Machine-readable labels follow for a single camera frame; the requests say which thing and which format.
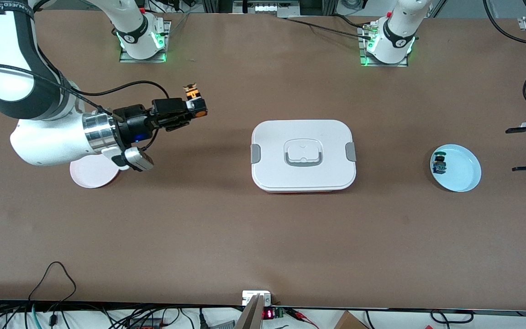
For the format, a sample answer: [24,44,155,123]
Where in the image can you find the orange push button switch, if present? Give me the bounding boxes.
[182,83,209,119]

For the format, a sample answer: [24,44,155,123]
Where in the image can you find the pink round plate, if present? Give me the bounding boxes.
[70,154,121,189]

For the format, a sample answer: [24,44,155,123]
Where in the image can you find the light blue round plate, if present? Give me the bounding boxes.
[430,144,482,192]

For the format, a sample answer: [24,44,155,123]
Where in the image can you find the white lidded storage box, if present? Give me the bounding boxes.
[250,120,357,193]

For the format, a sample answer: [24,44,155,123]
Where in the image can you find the aluminium profile bar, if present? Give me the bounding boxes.
[235,295,264,329]

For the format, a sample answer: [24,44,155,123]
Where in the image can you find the red test leads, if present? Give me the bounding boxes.
[286,308,319,329]

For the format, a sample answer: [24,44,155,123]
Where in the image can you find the brown cardboard box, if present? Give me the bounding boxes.
[334,311,369,329]

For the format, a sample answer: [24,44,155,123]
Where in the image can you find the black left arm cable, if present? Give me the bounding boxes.
[482,0,526,116]

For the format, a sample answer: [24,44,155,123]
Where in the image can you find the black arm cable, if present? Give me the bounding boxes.
[482,0,526,116]
[0,62,170,120]

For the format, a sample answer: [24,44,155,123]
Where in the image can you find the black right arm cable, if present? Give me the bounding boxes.
[0,62,170,120]

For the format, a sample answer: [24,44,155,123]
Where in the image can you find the thin black table cable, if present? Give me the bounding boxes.
[279,13,380,39]

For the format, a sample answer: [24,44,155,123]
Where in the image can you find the black looped cable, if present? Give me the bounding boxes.
[28,261,77,304]

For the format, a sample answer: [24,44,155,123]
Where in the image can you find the black coiled cable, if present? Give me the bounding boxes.
[430,310,474,324]

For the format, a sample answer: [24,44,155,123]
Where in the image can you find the small white mount block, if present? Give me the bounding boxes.
[242,291,273,306]

